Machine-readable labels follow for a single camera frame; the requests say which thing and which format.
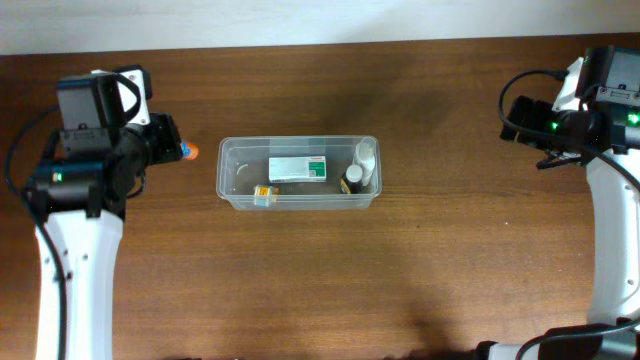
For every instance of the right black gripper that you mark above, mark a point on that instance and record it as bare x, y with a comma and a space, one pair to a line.
518, 120

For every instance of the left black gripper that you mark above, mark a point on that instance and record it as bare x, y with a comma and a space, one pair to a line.
167, 138

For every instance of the orange tube white cap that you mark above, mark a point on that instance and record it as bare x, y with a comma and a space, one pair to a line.
189, 150

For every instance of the small jar gold lid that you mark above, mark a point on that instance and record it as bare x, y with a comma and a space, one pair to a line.
265, 195

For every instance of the white green medicine box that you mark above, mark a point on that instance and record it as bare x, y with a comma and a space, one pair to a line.
297, 169

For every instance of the dark bottle white cap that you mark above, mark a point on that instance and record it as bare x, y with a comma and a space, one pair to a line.
351, 180

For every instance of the white spray bottle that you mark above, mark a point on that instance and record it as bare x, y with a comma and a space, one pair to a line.
364, 156

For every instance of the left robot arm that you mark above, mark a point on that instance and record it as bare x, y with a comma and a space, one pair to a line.
77, 195

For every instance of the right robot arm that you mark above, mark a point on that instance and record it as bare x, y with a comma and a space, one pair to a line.
608, 86

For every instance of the clear plastic container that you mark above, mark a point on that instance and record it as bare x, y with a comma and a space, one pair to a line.
243, 163

